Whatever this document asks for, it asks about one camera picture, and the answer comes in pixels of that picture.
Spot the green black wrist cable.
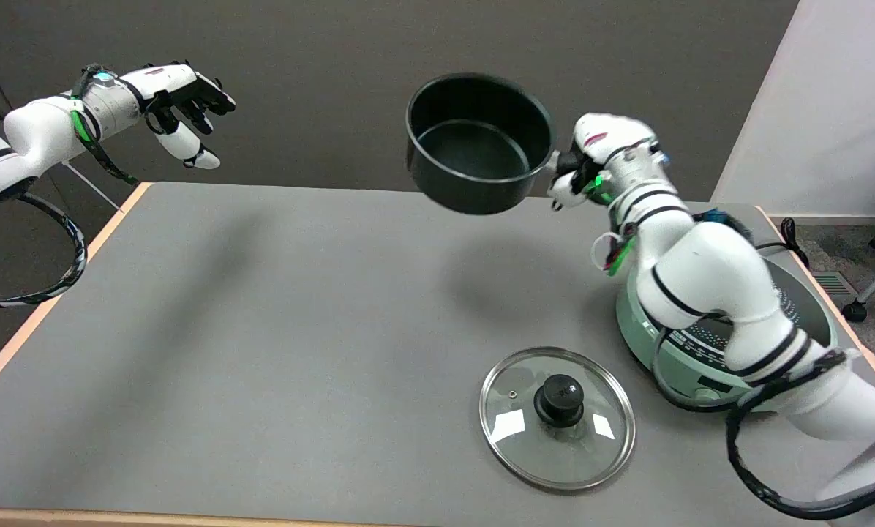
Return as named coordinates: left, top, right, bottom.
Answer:
left=70, top=64, right=140, bottom=185

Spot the black braided cable loop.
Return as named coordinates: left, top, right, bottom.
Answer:
left=0, top=192, right=88, bottom=309

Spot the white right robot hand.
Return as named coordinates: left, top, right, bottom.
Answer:
left=547, top=112, right=666, bottom=213

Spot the black cooker power cord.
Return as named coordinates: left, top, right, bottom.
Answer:
left=756, top=217, right=811, bottom=269

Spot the green induction cooker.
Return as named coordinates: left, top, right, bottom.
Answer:
left=615, top=249, right=841, bottom=413

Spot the floor vent grille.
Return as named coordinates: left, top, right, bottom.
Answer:
left=811, top=270, right=857, bottom=296

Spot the glass pot lid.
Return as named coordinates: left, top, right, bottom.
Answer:
left=479, top=346, right=636, bottom=492

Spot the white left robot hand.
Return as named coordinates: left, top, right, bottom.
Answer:
left=139, top=61, right=236, bottom=171

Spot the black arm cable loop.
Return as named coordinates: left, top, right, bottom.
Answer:
left=650, top=326, right=875, bottom=521

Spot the black cooking pot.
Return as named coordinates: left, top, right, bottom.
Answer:
left=405, top=72, right=577, bottom=216

